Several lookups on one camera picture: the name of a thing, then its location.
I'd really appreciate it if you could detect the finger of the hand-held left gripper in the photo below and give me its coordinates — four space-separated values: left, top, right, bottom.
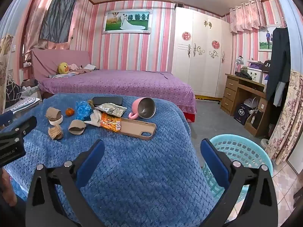
0 116 37 147
0 111 14 127

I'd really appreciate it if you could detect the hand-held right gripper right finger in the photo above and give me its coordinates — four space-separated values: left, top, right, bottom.
200 138 278 227

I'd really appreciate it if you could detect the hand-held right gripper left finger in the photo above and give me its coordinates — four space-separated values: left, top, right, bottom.
25 139 106 227

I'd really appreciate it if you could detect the teal plastic basket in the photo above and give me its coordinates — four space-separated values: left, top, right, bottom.
201 134 273 204

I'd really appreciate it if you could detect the crushed brown paper cup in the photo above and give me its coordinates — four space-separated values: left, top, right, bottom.
68 120 86 135

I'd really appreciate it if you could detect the white tissue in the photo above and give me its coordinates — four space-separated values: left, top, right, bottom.
84 110 103 127

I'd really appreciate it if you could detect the orange snack wrapper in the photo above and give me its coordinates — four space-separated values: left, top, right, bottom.
100 113 122 132

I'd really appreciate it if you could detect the person's left hand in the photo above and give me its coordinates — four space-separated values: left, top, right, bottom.
0 168 17 207

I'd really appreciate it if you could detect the white dotted cloth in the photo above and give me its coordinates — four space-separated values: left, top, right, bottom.
12 96 42 113

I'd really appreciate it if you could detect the black patterned cloth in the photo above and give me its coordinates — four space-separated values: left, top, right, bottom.
6 79 23 109

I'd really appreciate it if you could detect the small white bowl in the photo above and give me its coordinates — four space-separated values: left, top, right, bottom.
48 115 63 125

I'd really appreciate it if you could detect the blue plastic bag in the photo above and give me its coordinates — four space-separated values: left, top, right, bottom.
75 101 92 121

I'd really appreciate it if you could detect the beige phone case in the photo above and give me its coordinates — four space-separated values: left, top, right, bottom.
118 118 157 140

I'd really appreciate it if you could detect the grey-green snack packet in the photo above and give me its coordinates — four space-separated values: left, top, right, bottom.
95 103 127 117

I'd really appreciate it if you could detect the dark blue box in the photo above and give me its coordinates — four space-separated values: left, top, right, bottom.
233 103 252 126

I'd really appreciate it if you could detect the floral curtain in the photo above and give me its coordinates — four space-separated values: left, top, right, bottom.
265 70 301 165
0 35 13 114

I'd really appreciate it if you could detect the black case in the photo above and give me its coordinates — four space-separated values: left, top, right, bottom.
92 96 123 107

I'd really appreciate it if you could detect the yellow duck plush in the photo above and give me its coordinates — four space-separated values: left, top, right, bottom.
58 62 70 74

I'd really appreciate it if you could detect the white appliance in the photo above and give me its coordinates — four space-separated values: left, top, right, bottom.
243 97 258 110

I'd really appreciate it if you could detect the pink mug with steel inside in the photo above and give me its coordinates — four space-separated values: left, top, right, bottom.
128 97 156 119

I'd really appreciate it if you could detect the wooden desk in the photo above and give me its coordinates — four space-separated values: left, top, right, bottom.
220 73 273 138

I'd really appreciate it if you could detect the pink covered headboard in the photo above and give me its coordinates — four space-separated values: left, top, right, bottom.
31 49 91 78

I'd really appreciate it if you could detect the pile of clothes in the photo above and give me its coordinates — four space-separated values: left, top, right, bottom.
69 63 97 74

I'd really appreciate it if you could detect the bed with purple bedspread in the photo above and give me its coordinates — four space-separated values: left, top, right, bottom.
38 69 197 121

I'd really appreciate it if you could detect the dark clothes bundle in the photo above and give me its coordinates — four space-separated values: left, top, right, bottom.
235 71 252 80

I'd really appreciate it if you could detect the white wardrobe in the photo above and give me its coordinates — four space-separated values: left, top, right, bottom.
172 7 233 98

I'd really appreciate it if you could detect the grey hanging garment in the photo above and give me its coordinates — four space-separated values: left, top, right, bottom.
273 82 286 107

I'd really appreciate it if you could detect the white storage box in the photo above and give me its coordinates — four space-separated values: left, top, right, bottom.
246 67 264 84

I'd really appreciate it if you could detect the desk lamp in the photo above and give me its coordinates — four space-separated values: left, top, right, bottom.
234 55 245 75

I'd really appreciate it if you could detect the pink sheer curtain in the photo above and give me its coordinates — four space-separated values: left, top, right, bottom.
22 0 71 62

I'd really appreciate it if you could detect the grey curtain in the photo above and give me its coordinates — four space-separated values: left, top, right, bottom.
39 0 78 43

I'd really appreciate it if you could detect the dark hanging jacket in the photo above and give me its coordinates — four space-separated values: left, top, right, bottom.
266 27 291 101

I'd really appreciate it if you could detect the small framed photo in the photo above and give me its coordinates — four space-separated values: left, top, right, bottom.
258 26 275 52

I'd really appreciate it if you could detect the framed wedding picture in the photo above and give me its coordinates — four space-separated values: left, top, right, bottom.
102 9 153 34

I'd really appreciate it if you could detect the pink floral valance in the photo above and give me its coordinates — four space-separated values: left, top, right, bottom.
229 0 269 33

